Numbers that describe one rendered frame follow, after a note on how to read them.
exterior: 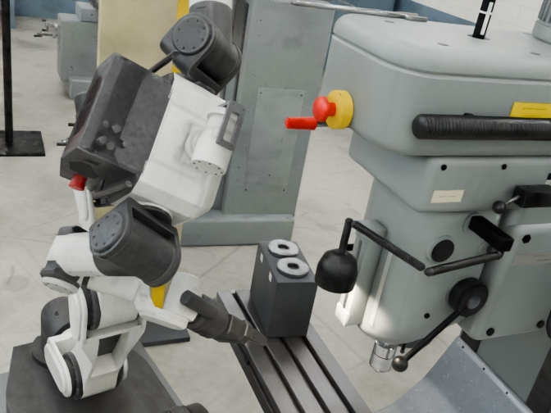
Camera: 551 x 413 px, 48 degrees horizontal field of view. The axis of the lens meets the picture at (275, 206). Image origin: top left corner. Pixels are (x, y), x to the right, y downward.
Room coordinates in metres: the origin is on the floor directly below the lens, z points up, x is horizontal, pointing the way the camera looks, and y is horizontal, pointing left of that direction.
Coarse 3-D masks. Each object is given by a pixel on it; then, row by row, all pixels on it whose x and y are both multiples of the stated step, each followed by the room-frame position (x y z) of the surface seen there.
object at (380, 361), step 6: (372, 354) 1.04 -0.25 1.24; (378, 354) 1.03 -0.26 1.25; (384, 354) 1.02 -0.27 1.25; (390, 354) 1.02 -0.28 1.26; (372, 360) 1.03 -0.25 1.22; (378, 360) 1.02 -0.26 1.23; (384, 360) 1.02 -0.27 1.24; (390, 360) 1.02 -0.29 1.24; (372, 366) 1.03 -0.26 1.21; (378, 366) 1.02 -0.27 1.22; (384, 366) 1.02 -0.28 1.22; (390, 366) 1.03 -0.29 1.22; (384, 372) 1.02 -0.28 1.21
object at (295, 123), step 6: (288, 120) 1.01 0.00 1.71; (294, 120) 1.01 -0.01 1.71; (300, 120) 1.02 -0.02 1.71; (306, 120) 1.02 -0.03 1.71; (312, 120) 1.03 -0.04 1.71; (288, 126) 1.01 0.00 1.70; (294, 126) 1.01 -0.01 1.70; (300, 126) 1.01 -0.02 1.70; (306, 126) 1.02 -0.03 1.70; (312, 126) 1.02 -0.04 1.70; (318, 126) 1.04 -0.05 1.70; (324, 126) 1.04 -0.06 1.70
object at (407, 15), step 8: (296, 0) 1.03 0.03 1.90; (320, 8) 1.04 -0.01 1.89; (328, 8) 1.04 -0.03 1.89; (336, 8) 1.05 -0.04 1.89; (344, 8) 1.05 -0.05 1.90; (352, 8) 1.06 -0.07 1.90; (360, 8) 1.07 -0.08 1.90; (392, 16) 1.09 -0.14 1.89; (400, 16) 1.10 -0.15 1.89; (408, 16) 1.09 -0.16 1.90; (416, 16) 1.10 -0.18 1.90
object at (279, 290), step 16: (256, 256) 1.60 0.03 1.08; (272, 256) 1.53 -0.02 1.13; (288, 256) 1.53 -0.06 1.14; (304, 256) 1.57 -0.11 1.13; (256, 272) 1.58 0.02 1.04; (272, 272) 1.45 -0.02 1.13; (288, 272) 1.44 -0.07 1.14; (304, 272) 1.46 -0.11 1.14; (256, 288) 1.56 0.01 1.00; (272, 288) 1.43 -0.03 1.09; (288, 288) 1.42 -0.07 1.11; (304, 288) 1.43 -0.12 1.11; (256, 304) 1.53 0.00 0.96; (272, 304) 1.41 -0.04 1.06; (288, 304) 1.42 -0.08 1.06; (304, 304) 1.44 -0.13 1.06; (272, 320) 1.41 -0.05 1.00; (288, 320) 1.42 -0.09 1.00; (304, 320) 1.44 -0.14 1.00; (272, 336) 1.41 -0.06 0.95; (288, 336) 1.43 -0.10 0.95
